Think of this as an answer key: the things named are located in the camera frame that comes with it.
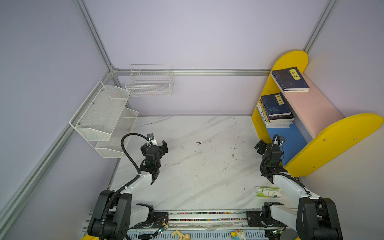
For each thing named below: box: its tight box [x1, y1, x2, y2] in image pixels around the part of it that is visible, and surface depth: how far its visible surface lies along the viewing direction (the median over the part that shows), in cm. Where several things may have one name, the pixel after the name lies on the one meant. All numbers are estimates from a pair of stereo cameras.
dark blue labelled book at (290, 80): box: [271, 66, 310, 93], surface depth 81 cm
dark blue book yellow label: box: [283, 89, 310, 93], surface depth 78 cm
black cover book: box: [268, 118, 295, 124], surface depth 92 cm
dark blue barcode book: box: [261, 92, 292, 117], surface depth 97 cm
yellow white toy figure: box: [230, 229, 247, 240], surface depth 69 cm
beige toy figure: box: [172, 230, 191, 240], surface depth 70 cm
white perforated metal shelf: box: [69, 80, 131, 142], surface depth 73 cm
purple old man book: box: [269, 112, 295, 121], surface depth 92 cm
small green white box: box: [254, 186, 283, 198], surface depth 80 cm
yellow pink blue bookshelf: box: [252, 50, 384, 177], surface depth 83 cm
